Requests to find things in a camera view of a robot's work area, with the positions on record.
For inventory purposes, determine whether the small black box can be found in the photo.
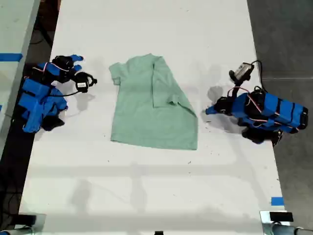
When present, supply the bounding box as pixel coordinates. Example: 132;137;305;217
17;214;38;227
268;211;294;223

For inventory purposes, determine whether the long blue tape strip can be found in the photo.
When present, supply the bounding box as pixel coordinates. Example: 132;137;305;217
0;53;23;62

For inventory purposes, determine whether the black camera box with label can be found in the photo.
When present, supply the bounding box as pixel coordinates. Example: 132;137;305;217
228;61;255;82

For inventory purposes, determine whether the red white servo wire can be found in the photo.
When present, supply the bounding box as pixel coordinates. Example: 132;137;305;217
36;62;70;72

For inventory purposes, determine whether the silver metal clamp plate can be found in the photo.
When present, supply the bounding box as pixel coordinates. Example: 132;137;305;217
259;210;294;225

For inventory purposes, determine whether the black camera cable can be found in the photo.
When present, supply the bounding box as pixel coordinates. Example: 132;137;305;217
48;90;83;98
249;59;268;95

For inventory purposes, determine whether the short blue tape strip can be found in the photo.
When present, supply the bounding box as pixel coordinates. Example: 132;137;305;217
270;196;285;207

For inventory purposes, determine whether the black camera box with lens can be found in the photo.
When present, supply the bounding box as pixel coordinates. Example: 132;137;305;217
73;71;98;94

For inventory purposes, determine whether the white side table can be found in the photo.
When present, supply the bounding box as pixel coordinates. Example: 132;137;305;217
0;0;41;155

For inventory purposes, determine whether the grey metal tube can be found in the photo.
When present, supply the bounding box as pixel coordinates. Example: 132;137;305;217
262;223;313;235

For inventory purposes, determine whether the pale green T-shirt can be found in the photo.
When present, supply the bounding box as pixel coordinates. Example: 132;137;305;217
108;53;199;151

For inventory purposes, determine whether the short black camera stalk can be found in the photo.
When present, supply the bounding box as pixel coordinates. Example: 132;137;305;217
231;79;246;99

